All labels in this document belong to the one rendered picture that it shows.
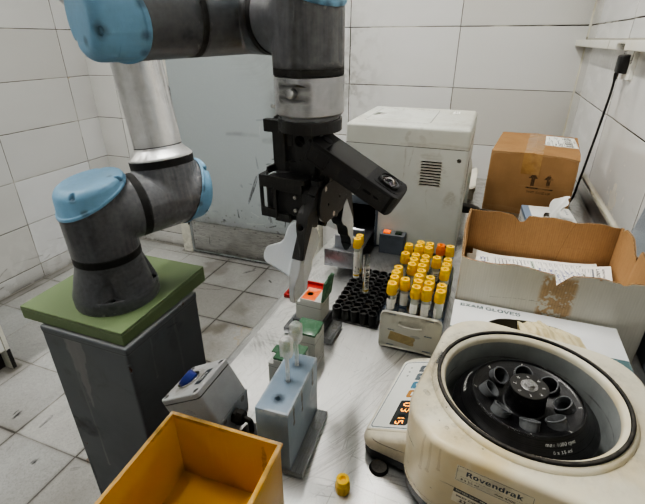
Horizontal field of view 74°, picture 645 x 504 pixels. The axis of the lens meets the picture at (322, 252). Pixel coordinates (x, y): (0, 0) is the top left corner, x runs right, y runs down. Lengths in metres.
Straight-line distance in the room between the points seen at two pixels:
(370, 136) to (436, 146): 0.15
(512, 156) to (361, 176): 0.94
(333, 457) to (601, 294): 0.46
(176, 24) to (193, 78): 2.27
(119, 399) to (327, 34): 0.72
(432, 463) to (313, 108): 0.38
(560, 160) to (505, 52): 1.00
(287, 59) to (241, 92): 2.13
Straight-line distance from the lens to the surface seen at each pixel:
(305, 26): 0.45
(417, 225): 1.04
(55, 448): 1.98
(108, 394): 0.93
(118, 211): 0.79
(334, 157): 0.46
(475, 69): 2.27
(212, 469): 0.56
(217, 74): 2.65
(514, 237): 0.98
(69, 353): 0.93
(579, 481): 0.49
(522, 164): 1.36
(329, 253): 0.93
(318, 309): 0.72
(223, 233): 2.92
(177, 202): 0.83
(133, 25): 0.46
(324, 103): 0.46
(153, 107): 0.83
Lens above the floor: 1.34
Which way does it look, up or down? 26 degrees down
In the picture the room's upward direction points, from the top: straight up
